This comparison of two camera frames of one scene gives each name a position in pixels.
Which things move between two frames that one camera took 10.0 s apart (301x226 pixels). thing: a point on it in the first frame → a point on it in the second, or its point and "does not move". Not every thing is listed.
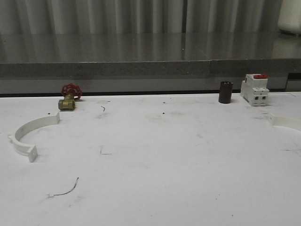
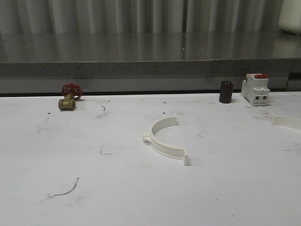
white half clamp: [292, 122] does not move
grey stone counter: [143, 62] does not move
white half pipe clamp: [31, 149] → [162, 148]
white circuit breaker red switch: [254, 89] does not move
